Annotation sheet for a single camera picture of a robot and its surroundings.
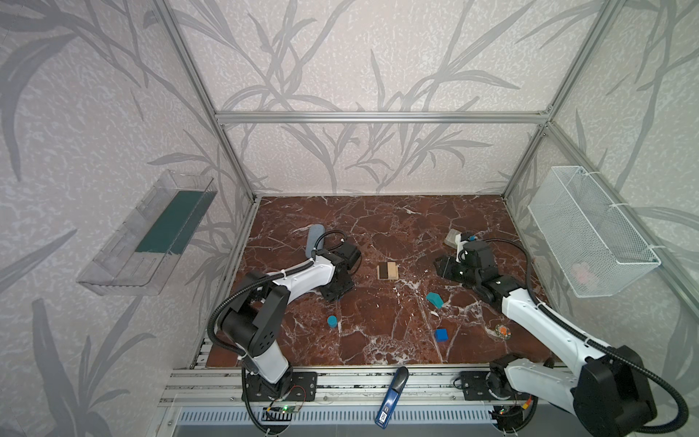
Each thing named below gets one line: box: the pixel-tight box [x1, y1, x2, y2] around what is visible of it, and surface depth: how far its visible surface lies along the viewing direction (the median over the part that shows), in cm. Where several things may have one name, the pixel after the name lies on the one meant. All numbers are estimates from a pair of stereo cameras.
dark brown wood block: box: [378, 262, 389, 280], surface depth 96 cm
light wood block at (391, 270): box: [387, 262, 396, 280], surface depth 97 cm
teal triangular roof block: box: [425, 291, 445, 309], surface depth 91 cm
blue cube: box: [435, 327, 449, 343], surface depth 83 cm
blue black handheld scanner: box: [374, 365, 410, 430], surface depth 70 cm
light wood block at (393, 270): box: [389, 261, 399, 280], surface depth 98 cm
